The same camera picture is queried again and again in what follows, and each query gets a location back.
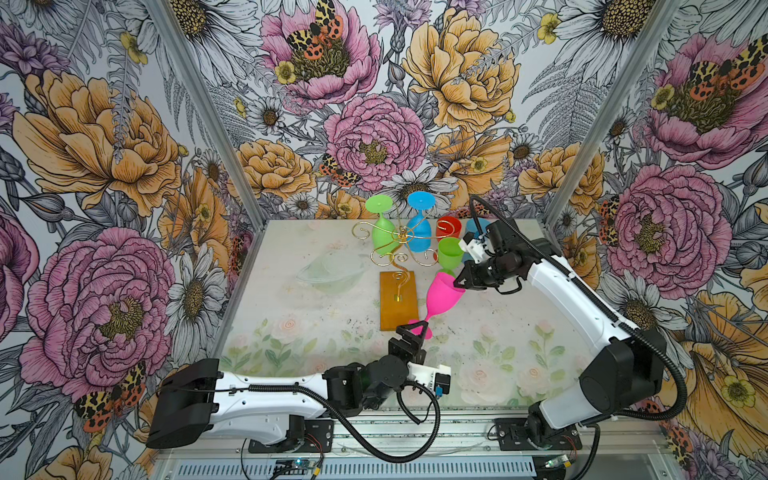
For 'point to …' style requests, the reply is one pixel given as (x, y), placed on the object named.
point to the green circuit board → (303, 464)
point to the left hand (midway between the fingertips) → (416, 334)
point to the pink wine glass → (428, 332)
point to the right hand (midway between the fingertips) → (458, 291)
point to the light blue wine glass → (482, 221)
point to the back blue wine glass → (420, 227)
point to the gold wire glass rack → (405, 235)
